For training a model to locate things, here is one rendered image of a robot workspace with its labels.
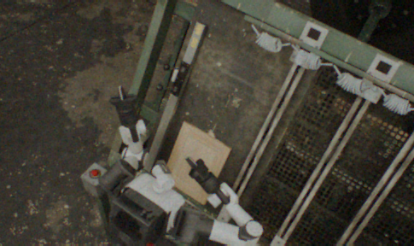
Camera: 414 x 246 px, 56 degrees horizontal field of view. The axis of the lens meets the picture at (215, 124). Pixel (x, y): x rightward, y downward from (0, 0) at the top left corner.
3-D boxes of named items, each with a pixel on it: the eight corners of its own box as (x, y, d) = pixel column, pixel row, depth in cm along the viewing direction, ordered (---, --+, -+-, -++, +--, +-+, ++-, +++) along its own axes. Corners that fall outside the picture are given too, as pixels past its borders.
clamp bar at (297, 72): (218, 212, 230) (200, 231, 209) (312, 20, 181) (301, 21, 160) (233, 221, 227) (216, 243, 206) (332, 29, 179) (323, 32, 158)
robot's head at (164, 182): (158, 195, 177) (163, 181, 173) (149, 179, 184) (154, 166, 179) (171, 192, 181) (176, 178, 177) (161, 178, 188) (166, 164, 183)
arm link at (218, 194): (213, 174, 198) (227, 190, 202) (198, 189, 197) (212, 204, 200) (221, 181, 188) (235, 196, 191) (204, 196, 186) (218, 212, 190)
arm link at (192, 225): (207, 245, 173) (177, 237, 173) (206, 243, 182) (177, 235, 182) (215, 219, 176) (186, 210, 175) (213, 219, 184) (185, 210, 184)
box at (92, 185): (84, 190, 243) (80, 176, 229) (98, 176, 250) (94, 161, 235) (99, 200, 240) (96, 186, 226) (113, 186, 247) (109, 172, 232)
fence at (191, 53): (147, 166, 243) (142, 168, 240) (200, 21, 204) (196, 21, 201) (153, 170, 242) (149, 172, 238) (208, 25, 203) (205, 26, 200)
